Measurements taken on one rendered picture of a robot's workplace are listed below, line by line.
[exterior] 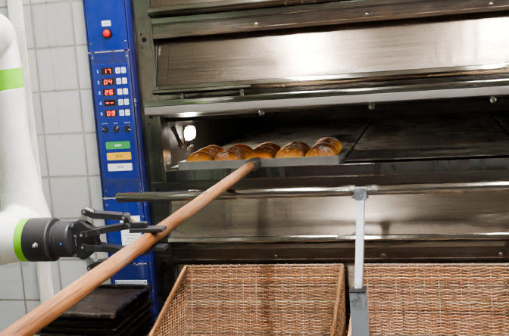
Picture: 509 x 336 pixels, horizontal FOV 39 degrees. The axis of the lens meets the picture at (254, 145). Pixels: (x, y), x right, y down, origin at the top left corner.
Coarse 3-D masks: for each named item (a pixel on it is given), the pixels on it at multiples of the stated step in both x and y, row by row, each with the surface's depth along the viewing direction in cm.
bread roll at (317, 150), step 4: (312, 148) 241; (316, 148) 240; (320, 148) 240; (324, 148) 240; (328, 148) 240; (308, 152) 241; (312, 152) 240; (316, 152) 239; (320, 152) 239; (324, 152) 239; (328, 152) 239; (332, 152) 240; (308, 156) 240; (312, 156) 240; (316, 156) 239
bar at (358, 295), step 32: (128, 192) 215; (160, 192) 212; (192, 192) 210; (224, 192) 207; (256, 192) 205; (288, 192) 203; (320, 192) 201; (352, 192) 199; (384, 192) 197; (416, 192) 195; (448, 192) 194; (352, 288) 182; (352, 320) 180
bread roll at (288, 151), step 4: (284, 148) 243; (288, 148) 243; (292, 148) 242; (296, 148) 243; (280, 152) 243; (284, 152) 242; (288, 152) 242; (292, 152) 241; (296, 152) 242; (300, 152) 242; (276, 156) 243; (280, 156) 242; (284, 156) 242; (288, 156) 241; (292, 156) 241; (296, 156) 241; (300, 156) 242
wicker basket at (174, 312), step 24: (264, 264) 244; (288, 264) 242; (312, 264) 240; (336, 264) 238; (216, 288) 247; (240, 288) 245; (264, 288) 243; (288, 288) 241; (312, 288) 239; (336, 288) 238; (168, 312) 230; (192, 312) 247; (216, 312) 246; (240, 312) 244; (264, 312) 242; (288, 312) 240; (312, 312) 238; (336, 312) 214
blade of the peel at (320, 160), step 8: (344, 152) 254; (184, 160) 254; (208, 160) 247; (216, 160) 246; (224, 160) 245; (232, 160) 245; (240, 160) 244; (264, 160) 242; (272, 160) 241; (280, 160) 241; (288, 160) 240; (296, 160) 240; (304, 160) 239; (312, 160) 239; (320, 160) 238; (328, 160) 237; (336, 160) 237; (184, 168) 249; (192, 168) 248; (200, 168) 247; (208, 168) 247; (216, 168) 246; (224, 168) 246
